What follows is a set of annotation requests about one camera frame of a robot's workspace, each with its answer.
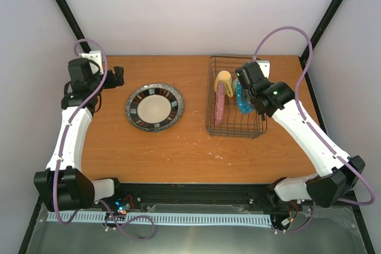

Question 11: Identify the light blue slotted cable duct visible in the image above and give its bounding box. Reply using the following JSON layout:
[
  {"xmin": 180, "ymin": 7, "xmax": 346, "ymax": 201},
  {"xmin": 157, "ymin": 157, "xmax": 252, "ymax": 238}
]
[{"xmin": 46, "ymin": 209, "xmax": 272, "ymax": 227}]

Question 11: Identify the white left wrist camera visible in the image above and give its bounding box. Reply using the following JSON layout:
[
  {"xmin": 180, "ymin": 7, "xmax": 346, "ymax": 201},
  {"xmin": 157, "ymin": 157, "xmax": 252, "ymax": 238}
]
[{"xmin": 79, "ymin": 51, "xmax": 104, "ymax": 75}]

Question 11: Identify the teal blue plate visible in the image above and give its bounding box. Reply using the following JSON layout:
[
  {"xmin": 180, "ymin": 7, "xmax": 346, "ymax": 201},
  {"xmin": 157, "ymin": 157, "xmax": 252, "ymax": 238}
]
[{"xmin": 236, "ymin": 81, "xmax": 255, "ymax": 115}]

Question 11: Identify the black frame post left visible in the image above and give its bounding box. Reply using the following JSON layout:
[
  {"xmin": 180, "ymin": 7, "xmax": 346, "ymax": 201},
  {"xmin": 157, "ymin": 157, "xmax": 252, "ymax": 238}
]
[{"xmin": 55, "ymin": 0, "xmax": 85, "ymax": 40}]

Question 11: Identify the pink polka dot plate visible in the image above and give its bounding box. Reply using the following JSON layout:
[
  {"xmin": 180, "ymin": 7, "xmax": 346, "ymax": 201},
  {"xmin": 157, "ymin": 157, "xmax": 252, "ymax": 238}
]
[{"xmin": 214, "ymin": 81, "xmax": 226, "ymax": 126}]

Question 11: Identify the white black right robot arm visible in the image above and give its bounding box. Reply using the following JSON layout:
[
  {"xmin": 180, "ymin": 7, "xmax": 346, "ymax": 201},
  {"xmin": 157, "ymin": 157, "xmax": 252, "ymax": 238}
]
[{"xmin": 235, "ymin": 62, "xmax": 366, "ymax": 208}]

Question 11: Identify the dark wire dish rack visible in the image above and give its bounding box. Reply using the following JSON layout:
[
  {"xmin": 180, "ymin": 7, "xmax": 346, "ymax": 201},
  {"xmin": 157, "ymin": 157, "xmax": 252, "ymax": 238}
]
[{"xmin": 205, "ymin": 55, "xmax": 267, "ymax": 139}]

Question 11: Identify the yellow ceramic mug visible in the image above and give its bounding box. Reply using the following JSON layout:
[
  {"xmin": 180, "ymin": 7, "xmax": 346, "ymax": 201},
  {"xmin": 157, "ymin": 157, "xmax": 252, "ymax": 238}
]
[{"xmin": 214, "ymin": 70, "xmax": 233, "ymax": 98}]

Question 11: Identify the left electronics board with wires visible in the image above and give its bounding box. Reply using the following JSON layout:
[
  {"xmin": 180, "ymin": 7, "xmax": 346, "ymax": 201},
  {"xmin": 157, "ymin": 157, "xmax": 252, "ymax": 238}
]
[{"xmin": 115, "ymin": 195, "xmax": 135, "ymax": 215}]

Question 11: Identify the black frame post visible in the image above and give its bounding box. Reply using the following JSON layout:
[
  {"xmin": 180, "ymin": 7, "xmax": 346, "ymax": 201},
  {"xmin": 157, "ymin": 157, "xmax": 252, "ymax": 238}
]
[
  {"xmin": 55, "ymin": 0, "xmax": 85, "ymax": 40},
  {"xmin": 311, "ymin": 0, "xmax": 343, "ymax": 49}
]

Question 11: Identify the black frame post right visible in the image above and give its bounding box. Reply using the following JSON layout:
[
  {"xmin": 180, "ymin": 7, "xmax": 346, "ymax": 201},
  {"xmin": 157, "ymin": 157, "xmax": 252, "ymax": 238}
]
[{"xmin": 311, "ymin": 0, "xmax": 343, "ymax": 49}]

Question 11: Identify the right connector with wires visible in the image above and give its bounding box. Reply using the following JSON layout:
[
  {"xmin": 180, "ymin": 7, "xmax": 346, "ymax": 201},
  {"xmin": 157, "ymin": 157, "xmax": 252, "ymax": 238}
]
[{"xmin": 282, "ymin": 200, "xmax": 301, "ymax": 233}]

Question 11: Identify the mint green ceramic bowl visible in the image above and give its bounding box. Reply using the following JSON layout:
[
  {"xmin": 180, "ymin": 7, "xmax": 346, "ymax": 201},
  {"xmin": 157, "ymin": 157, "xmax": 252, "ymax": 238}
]
[{"xmin": 232, "ymin": 78, "xmax": 239, "ymax": 92}]

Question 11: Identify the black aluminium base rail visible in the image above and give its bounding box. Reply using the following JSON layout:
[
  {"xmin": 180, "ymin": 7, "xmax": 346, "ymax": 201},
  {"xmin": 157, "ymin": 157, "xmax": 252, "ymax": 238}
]
[{"xmin": 38, "ymin": 183, "xmax": 357, "ymax": 216}]

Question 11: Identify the speckled large stoneware plate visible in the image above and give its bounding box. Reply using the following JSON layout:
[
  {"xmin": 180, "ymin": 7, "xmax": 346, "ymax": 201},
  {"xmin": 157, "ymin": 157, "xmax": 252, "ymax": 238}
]
[{"xmin": 125, "ymin": 83, "xmax": 185, "ymax": 132}]

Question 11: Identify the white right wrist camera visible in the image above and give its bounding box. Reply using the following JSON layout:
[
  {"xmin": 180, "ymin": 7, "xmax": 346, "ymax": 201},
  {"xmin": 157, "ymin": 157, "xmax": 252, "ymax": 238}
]
[{"xmin": 257, "ymin": 60, "xmax": 270, "ymax": 78}]

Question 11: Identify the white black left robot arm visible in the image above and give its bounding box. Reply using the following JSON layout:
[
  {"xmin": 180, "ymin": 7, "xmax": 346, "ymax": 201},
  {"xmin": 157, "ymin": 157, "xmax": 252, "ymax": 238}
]
[{"xmin": 33, "ymin": 51, "xmax": 124, "ymax": 212}]

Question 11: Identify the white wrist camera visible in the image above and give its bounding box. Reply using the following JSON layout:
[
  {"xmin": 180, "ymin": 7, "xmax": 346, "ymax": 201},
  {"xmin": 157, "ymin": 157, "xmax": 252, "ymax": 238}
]
[
  {"xmin": 257, "ymin": 60, "xmax": 270, "ymax": 78},
  {"xmin": 79, "ymin": 51, "xmax": 104, "ymax": 75}
]

